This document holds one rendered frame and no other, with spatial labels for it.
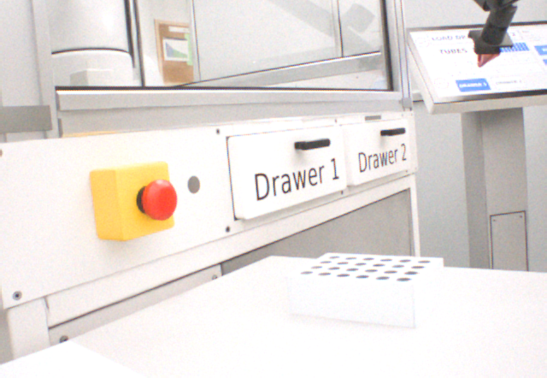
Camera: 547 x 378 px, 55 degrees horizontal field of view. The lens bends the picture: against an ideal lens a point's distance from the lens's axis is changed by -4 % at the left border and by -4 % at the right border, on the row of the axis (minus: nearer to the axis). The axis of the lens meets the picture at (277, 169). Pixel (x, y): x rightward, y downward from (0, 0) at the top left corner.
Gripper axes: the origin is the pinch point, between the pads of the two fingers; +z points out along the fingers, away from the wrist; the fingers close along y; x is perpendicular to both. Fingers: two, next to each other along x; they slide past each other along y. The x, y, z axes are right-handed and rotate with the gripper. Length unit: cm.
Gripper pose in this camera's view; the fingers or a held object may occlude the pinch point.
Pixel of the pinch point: (479, 63)
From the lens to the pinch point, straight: 152.4
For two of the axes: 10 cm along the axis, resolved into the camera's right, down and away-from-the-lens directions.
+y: -9.9, 0.9, -1.0
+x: 1.4, 8.1, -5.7
